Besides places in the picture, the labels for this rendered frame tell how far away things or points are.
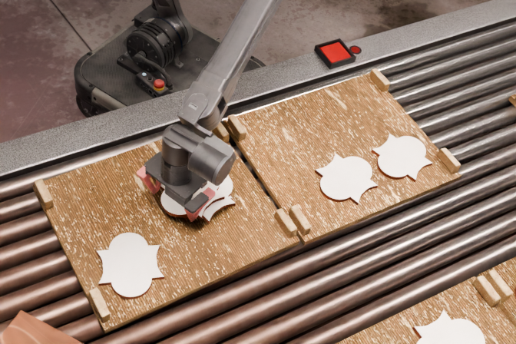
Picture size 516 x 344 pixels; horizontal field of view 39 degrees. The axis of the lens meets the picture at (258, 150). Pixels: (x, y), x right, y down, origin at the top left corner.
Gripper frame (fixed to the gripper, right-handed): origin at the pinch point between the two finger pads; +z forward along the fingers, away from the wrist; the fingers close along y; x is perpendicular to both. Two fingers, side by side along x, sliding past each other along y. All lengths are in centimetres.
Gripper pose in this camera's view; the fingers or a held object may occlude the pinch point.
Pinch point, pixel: (174, 203)
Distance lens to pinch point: 140.0
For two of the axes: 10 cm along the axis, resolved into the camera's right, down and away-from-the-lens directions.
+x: -6.1, 5.5, -5.8
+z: -1.3, 6.5, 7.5
